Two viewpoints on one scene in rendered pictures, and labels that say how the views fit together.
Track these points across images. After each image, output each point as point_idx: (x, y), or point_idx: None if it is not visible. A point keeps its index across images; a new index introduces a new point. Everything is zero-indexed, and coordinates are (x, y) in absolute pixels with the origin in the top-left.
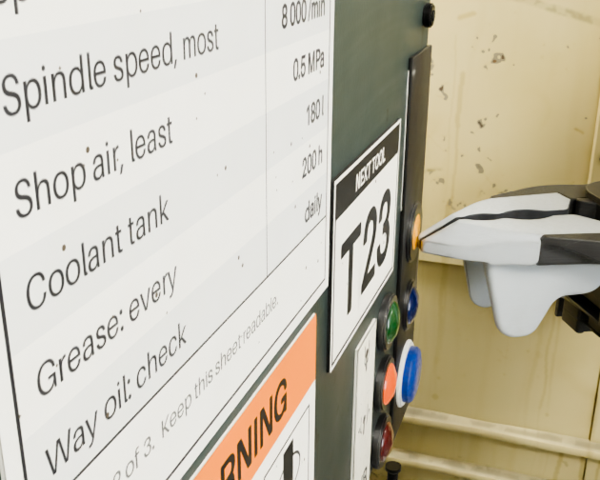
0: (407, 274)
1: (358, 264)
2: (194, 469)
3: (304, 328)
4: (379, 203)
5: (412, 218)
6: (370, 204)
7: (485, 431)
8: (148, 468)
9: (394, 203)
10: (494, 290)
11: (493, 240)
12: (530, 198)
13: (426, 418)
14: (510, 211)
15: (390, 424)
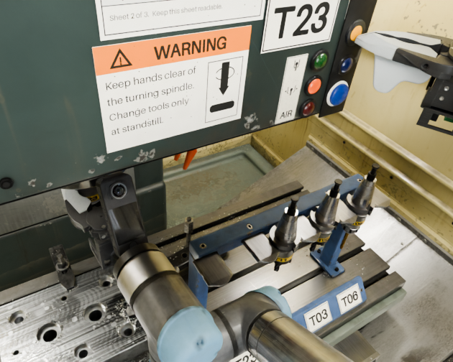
0: (346, 50)
1: (291, 22)
2: (169, 35)
3: (241, 26)
4: (316, 5)
5: (352, 25)
6: (305, 1)
7: None
8: (145, 20)
9: (334, 11)
10: (374, 67)
11: (379, 44)
12: (422, 37)
13: (439, 177)
14: (403, 37)
15: (312, 103)
